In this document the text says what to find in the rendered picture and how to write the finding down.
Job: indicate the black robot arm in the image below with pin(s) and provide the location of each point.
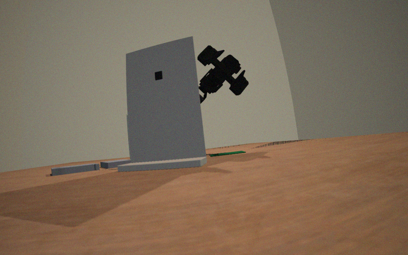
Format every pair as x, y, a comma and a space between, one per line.
206, 86

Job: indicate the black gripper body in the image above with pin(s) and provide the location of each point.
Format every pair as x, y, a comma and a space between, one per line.
221, 72

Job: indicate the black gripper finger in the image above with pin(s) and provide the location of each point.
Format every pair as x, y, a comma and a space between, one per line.
238, 82
212, 55

